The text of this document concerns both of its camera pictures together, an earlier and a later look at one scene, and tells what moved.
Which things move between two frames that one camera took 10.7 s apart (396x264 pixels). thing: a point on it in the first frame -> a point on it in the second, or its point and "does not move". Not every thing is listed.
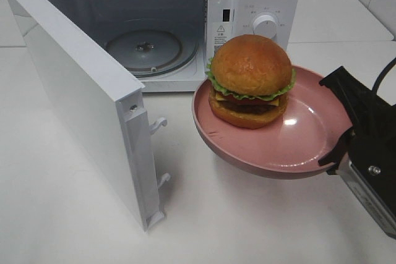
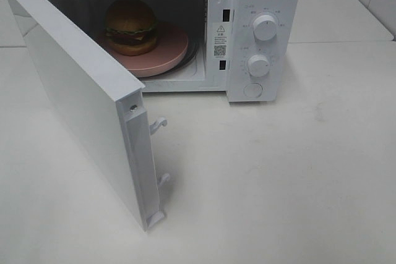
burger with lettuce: x=249 y=76 -> x=130 y=27
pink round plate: x=294 y=146 -> x=172 y=44
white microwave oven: x=163 y=25 does not move
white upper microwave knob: x=265 y=25 does not move
